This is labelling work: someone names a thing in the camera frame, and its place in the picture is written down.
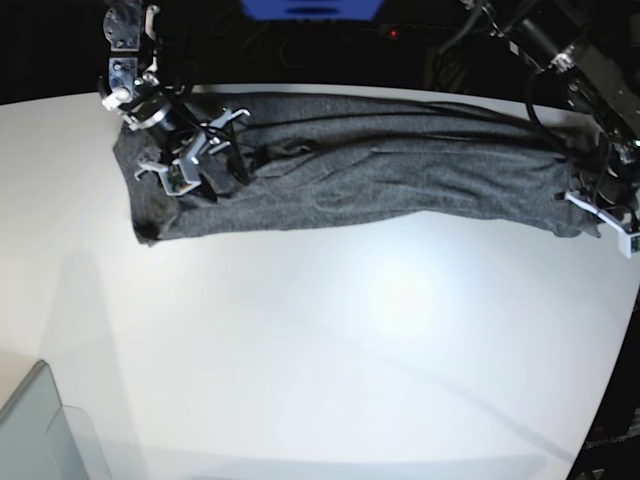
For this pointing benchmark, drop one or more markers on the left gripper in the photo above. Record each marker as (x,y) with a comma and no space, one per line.
(606,198)

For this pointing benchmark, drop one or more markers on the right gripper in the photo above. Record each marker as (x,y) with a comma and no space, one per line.
(206,138)

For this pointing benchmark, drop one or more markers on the grey long-sleeve shirt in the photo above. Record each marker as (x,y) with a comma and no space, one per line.
(320,161)

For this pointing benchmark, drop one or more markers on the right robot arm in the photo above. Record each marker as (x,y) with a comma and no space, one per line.
(133,87)

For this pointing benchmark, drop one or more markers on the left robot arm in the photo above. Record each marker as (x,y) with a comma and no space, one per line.
(553,36)

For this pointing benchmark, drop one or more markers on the blue bin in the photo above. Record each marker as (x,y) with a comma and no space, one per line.
(267,10)

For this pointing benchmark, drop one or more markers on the black power strip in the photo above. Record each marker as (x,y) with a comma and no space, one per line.
(395,31)

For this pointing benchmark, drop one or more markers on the translucent plastic box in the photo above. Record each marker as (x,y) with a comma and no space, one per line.
(42,438)

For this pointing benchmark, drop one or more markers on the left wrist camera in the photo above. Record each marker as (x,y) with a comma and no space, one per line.
(629,243)

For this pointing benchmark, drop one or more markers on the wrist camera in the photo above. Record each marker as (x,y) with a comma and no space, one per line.
(629,243)
(178,180)

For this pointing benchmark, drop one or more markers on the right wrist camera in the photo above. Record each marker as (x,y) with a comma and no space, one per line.
(178,180)

